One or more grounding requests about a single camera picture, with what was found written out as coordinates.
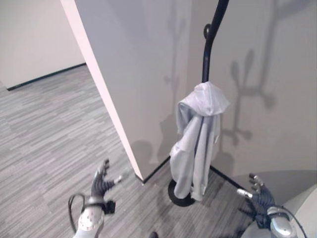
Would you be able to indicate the black coat rack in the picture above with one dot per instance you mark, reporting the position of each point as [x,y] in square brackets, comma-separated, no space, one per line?
[207,74]

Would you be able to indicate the light grey hooded jacket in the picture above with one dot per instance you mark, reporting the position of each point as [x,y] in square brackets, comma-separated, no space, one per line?
[198,138]

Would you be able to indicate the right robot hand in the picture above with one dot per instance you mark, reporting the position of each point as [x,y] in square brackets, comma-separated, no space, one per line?
[262,194]

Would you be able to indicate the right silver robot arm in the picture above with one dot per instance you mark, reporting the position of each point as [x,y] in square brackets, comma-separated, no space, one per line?
[277,219]

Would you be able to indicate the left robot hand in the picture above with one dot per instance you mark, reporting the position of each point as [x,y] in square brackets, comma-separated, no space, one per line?
[98,183]

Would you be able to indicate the dark robot foot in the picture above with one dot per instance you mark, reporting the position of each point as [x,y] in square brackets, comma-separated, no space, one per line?
[153,235]

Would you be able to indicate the grey sofa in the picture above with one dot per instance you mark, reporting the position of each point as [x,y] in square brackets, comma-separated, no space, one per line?
[284,205]

